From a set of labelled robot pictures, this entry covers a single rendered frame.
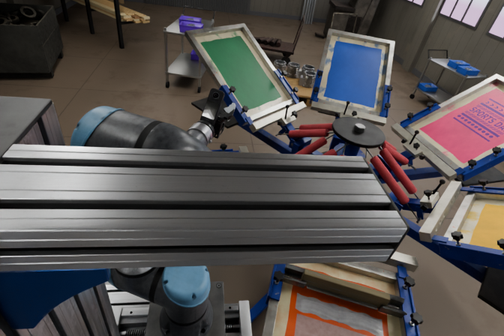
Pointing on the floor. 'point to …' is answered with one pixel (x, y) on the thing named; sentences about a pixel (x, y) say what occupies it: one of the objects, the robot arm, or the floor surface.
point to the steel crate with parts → (28, 40)
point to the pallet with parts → (298, 78)
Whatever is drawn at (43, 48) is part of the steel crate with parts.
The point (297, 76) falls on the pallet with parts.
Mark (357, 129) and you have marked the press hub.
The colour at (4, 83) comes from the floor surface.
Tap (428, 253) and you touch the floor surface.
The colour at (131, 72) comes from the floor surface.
